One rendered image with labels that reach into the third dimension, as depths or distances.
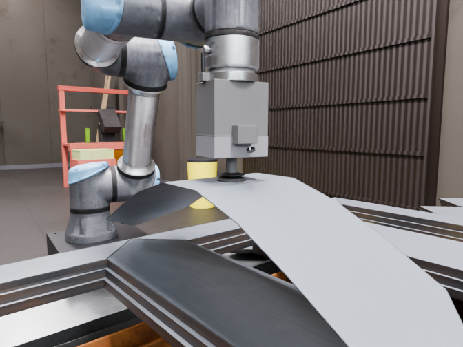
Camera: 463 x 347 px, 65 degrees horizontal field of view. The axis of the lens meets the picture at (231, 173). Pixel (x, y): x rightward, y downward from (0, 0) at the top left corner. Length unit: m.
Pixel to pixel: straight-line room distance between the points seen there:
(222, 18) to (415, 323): 0.41
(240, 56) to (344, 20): 3.36
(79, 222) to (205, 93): 0.76
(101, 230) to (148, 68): 0.50
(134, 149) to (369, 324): 0.87
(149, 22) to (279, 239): 0.36
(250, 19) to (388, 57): 3.00
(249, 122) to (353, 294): 0.26
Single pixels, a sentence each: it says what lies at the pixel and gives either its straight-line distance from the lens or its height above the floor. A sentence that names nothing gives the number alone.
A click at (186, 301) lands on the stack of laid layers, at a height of 0.86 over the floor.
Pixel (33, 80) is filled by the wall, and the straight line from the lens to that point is 12.02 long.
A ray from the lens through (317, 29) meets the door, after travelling 4.04.
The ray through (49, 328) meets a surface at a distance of 0.94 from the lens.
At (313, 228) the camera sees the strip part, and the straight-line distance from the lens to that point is 0.43.
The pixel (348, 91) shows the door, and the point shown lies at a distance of 3.67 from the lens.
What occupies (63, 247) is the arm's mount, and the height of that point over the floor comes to 0.77.
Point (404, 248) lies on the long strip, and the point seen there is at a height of 0.86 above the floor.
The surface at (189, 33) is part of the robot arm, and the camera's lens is 0.60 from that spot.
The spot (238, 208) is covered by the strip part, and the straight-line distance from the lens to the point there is 0.42.
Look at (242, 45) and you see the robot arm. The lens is 0.50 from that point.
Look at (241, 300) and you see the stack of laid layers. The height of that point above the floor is 0.86.
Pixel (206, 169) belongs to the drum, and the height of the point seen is 0.57.
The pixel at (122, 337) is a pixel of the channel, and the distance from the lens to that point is 0.79.
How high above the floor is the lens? 1.10
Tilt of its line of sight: 7 degrees down
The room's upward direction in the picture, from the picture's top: straight up
